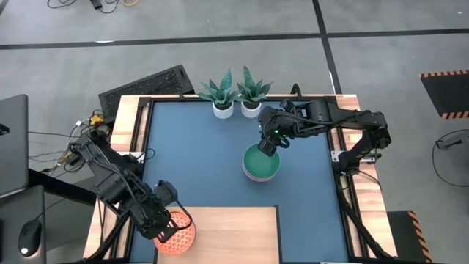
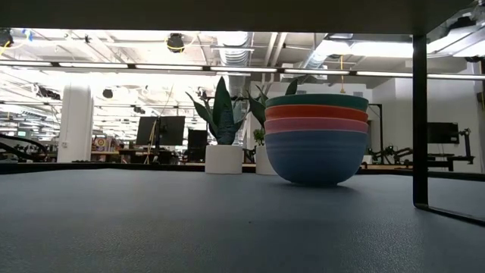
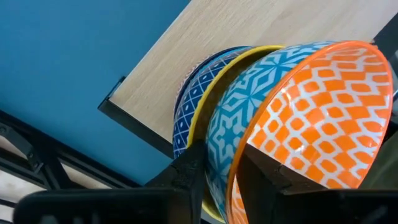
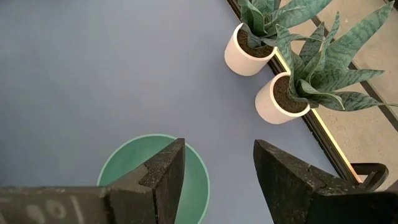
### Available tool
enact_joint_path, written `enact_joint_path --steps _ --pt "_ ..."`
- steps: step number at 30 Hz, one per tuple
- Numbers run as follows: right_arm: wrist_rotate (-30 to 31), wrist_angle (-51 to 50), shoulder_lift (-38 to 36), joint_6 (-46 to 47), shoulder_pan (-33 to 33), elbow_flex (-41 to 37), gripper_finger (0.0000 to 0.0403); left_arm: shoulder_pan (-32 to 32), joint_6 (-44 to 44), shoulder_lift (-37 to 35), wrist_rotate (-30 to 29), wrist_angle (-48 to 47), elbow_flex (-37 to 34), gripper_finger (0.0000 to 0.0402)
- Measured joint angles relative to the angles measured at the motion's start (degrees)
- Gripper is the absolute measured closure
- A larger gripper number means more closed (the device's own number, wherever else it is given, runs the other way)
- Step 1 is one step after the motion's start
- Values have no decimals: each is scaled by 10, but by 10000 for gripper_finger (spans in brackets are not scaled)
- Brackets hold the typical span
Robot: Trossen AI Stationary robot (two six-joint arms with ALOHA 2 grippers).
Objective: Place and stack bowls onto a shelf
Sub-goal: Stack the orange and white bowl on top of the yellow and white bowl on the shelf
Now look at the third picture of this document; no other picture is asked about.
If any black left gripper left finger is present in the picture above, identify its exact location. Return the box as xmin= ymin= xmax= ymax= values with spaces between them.
xmin=14 ymin=141 xmax=206 ymax=224

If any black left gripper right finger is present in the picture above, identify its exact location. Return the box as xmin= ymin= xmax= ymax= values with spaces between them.
xmin=238 ymin=144 xmax=398 ymax=224

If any yellow patterned bowl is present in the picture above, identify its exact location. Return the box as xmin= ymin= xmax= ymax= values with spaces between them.
xmin=172 ymin=45 xmax=285 ymax=223

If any orange diamond patterned bowl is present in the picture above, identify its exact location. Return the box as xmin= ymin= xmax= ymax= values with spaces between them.
xmin=205 ymin=39 xmax=394 ymax=224

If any dark blue patterned bowl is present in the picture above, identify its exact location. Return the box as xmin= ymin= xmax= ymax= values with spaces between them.
xmin=173 ymin=46 xmax=249 ymax=110

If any light wooden table board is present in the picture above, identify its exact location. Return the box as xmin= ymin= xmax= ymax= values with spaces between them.
xmin=98 ymin=0 xmax=398 ymax=159

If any black metal table frame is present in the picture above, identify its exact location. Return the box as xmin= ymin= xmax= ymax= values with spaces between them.
xmin=0 ymin=108 xmax=141 ymax=224

